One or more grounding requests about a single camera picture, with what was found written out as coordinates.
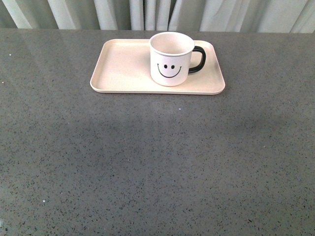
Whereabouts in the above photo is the white smiley mug black handle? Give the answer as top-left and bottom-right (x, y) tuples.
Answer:
(149, 32), (206, 87)

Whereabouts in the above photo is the beige rectangular tray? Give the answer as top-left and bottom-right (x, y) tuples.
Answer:
(90, 39), (225, 95)

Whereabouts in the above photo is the grey pleated curtain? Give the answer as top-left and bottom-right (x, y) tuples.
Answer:
(0, 0), (315, 33)

